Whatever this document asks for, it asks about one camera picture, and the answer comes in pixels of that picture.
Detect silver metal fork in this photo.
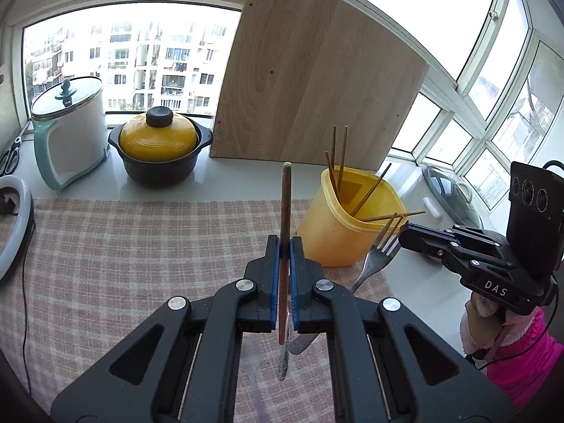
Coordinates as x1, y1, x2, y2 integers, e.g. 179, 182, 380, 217
351, 213, 404, 293

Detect yellow plastic container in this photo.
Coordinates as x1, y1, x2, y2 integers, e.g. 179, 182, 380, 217
297, 166, 408, 268

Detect white framed window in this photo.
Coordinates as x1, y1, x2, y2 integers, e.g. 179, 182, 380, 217
22, 2, 244, 116
304, 0, 564, 213

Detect plain silver utensil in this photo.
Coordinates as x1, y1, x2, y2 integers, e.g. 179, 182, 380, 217
288, 332, 319, 356

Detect black ceramic pot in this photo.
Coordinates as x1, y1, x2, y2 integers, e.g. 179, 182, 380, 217
108, 123, 214, 188

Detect black handled scissors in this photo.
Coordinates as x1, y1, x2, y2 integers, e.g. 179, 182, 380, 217
0, 136, 24, 177

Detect person's right forearm pink sleeve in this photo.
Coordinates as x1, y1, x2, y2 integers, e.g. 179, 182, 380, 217
459, 306, 559, 411

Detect white ring light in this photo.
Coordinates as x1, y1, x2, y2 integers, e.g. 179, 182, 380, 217
0, 175, 36, 287

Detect patterned silver utensil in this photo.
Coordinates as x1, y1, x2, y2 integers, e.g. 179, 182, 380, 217
276, 343, 290, 382

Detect grey glass pot lid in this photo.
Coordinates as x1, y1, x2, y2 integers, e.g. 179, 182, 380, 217
421, 165, 484, 231

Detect black ring light cable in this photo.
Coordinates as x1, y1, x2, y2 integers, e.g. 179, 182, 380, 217
19, 225, 35, 399

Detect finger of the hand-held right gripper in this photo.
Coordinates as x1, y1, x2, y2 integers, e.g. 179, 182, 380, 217
398, 222, 508, 275

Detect white teal electric kettle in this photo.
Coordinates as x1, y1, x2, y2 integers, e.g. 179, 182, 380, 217
30, 76, 111, 191

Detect person's right hand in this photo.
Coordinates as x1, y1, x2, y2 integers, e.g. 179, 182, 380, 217
468, 294, 508, 319

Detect yellow pot lid black knob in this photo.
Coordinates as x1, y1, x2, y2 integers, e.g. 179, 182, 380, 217
118, 106, 198, 162

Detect beige cutting board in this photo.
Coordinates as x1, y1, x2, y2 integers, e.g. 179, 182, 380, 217
0, 64, 21, 151

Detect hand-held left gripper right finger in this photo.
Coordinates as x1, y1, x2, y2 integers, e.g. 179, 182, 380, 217
290, 235, 516, 423

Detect pink checked table cloth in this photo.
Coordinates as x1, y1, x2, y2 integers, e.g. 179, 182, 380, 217
0, 198, 388, 423

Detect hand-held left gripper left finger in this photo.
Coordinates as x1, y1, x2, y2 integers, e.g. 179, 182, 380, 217
50, 234, 280, 423

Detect large light wooden board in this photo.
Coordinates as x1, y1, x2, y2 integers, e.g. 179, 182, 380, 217
209, 0, 430, 172

